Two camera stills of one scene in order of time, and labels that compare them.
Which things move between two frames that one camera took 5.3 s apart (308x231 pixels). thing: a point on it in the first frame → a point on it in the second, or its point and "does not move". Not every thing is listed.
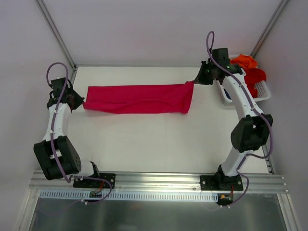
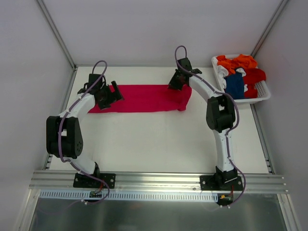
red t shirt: [252, 75] does not move
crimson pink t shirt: [163, 99] does not move
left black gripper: [76, 100] → [110, 95]
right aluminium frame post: [269, 28] does not move
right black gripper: [203, 73] → [179, 82]
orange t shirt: [245, 61] does not move
